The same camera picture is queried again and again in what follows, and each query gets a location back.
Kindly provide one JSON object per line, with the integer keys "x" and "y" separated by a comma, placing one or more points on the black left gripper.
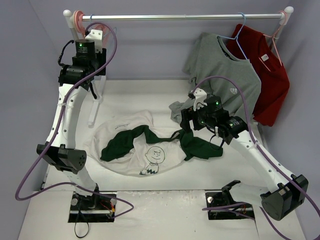
{"x": 102, "y": 62}

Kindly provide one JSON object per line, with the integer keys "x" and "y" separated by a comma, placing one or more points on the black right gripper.
{"x": 186, "y": 119}

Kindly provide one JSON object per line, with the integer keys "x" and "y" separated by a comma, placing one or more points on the white and green t-shirt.
{"x": 131, "y": 145}

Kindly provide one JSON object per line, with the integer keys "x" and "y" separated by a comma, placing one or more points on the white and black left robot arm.
{"x": 60, "y": 147}

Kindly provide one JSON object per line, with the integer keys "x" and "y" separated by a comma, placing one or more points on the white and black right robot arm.
{"x": 282, "y": 193}

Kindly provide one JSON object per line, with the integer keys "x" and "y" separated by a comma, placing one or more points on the pink hanger bundle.
{"x": 78, "y": 23}

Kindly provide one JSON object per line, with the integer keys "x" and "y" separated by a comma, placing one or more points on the grey t-shirt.
{"x": 219, "y": 72}

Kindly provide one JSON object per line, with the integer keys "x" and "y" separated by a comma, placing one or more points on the blue hanger with grey shirt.
{"x": 236, "y": 37}

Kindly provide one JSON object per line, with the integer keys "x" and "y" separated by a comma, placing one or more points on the red t-shirt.
{"x": 275, "y": 83}

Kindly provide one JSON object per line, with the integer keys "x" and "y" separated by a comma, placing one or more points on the pink hanger with red shirt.
{"x": 276, "y": 35}

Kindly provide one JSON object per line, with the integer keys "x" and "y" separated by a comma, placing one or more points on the silver and white clothes rack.
{"x": 184, "y": 17}

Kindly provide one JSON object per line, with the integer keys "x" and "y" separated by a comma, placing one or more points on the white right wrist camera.
{"x": 199, "y": 96}

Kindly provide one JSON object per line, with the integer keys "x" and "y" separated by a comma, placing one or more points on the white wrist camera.
{"x": 199, "y": 96}
{"x": 96, "y": 36}

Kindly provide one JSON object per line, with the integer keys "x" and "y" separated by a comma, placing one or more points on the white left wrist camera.
{"x": 96, "y": 36}

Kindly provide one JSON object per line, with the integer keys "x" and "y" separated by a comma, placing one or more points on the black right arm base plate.
{"x": 222, "y": 206}

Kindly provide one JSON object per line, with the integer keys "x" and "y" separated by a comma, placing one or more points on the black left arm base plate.
{"x": 83, "y": 211}

